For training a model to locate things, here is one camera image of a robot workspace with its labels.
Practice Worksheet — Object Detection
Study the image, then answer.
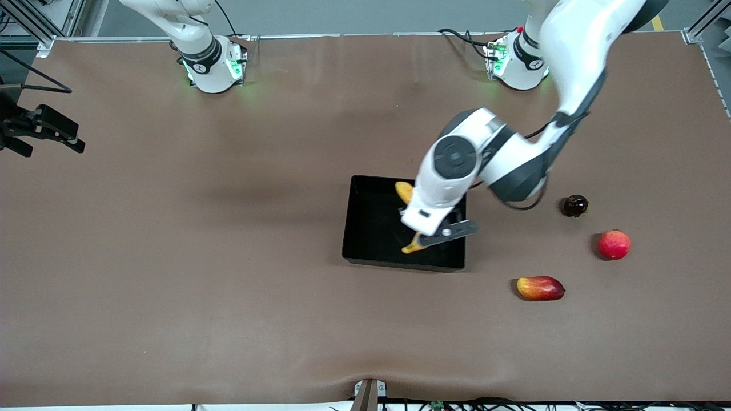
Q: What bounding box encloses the yellow banana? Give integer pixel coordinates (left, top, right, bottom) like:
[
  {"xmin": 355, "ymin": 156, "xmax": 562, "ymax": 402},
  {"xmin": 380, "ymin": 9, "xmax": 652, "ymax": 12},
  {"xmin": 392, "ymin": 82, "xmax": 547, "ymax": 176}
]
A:
[{"xmin": 395, "ymin": 182, "xmax": 426, "ymax": 255}]

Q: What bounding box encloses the black plastic box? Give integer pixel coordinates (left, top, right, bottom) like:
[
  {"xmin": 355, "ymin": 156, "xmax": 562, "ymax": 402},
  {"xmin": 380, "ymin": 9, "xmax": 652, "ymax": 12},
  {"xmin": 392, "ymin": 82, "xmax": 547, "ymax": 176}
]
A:
[{"xmin": 342, "ymin": 175, "xmax": 466, "ymax": 272}]

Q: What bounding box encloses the red apple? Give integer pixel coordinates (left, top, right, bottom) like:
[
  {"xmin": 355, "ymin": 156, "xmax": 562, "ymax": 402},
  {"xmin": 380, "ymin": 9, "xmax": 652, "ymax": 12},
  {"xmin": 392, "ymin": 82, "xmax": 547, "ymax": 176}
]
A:
[{"xmin": 597, "ymin": 229, "xmax": 632, "ymax": 261}]

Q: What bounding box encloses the red yellow mango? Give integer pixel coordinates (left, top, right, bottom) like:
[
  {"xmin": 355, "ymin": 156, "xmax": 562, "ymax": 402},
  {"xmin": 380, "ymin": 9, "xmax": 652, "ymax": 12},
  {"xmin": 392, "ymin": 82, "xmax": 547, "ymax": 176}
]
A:
[{"xmin": 516, "ymin": 276, "xmax": 566, "ymax": 301}]

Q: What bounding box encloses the large table cover mat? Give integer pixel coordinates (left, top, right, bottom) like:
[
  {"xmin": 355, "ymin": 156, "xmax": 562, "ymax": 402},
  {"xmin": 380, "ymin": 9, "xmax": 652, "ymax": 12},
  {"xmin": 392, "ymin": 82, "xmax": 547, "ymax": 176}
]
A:
[{"xmin": 0, "ymin": 31, "xmax": 731, "ymax": 407}]

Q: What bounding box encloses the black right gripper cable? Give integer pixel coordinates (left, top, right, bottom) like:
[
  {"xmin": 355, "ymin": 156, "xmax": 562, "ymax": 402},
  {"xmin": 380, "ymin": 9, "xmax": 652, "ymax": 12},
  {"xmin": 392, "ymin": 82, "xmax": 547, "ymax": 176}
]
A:
[{"xmin": 0, "ymin": 49, "xmax": 73, "ymax": 93}]

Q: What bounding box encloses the aluminium frame strut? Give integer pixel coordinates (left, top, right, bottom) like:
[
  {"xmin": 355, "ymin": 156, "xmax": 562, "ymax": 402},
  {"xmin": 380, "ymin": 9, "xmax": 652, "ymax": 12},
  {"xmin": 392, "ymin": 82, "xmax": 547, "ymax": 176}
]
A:
[
  {"xmin": 682, "ymin": 0, "xmax": 731, "ymax": 43},
  {"xmin": 0, "ymin": 0, "xmax": 86, "ymax": 52}
]

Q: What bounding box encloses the black left arm base cable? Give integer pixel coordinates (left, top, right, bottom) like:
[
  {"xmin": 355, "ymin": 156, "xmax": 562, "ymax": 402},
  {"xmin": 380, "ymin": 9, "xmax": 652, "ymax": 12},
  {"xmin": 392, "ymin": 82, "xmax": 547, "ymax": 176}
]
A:
[{"xmin": 438, "ymin": 28, "xmax": 497, "ymax": 59}]

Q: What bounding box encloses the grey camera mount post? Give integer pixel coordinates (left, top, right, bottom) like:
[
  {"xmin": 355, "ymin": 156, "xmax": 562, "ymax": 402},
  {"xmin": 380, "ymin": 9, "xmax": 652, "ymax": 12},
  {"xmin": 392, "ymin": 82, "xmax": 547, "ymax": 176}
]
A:
[{"xmin": 351, "ymin": 378, "xmax": 387, "ymax": 411}]

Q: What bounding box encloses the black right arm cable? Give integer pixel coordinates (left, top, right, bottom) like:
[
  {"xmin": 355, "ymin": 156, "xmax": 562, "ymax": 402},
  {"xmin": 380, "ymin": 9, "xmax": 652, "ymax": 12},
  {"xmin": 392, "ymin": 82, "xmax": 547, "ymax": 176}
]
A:
[{"xmin": 214, "ymin": 0, "xmax": 242, "ymax": 38}]

